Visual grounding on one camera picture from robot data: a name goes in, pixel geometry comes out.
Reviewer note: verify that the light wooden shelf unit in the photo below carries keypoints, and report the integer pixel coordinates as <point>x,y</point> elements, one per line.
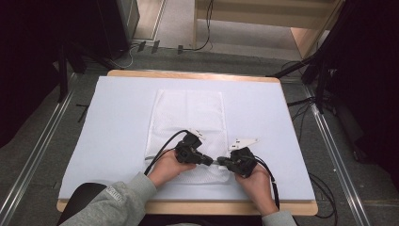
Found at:
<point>260,14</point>

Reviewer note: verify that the white table mat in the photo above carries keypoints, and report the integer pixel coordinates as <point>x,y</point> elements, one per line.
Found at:
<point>119,100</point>

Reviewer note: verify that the person's right hand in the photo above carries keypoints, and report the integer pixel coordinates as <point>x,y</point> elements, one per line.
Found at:
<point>257,188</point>

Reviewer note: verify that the metal floor rail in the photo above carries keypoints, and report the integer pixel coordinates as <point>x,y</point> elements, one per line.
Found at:
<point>335,157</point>
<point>37,144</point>

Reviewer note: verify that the black chair seat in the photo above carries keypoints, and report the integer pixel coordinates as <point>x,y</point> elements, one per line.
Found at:
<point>81,196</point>

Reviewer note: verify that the person's left hand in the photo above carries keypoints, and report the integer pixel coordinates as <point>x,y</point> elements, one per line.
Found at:
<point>166,171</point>

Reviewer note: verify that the black metal stand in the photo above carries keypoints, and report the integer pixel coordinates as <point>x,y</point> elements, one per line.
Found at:
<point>320,66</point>
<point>62,75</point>

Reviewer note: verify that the wooden table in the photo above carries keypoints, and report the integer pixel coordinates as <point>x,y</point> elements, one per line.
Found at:
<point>194,208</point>

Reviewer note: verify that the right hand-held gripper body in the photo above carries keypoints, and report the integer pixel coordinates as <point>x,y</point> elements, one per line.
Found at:
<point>243,161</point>

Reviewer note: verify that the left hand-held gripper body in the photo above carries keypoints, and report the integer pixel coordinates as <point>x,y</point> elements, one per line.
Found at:
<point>187,150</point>

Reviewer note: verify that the white mesh laundry bag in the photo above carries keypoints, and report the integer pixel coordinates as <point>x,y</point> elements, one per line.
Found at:
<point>188,113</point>

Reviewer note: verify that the black cabinet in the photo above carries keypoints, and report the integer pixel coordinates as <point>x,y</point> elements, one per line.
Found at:
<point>116,25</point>

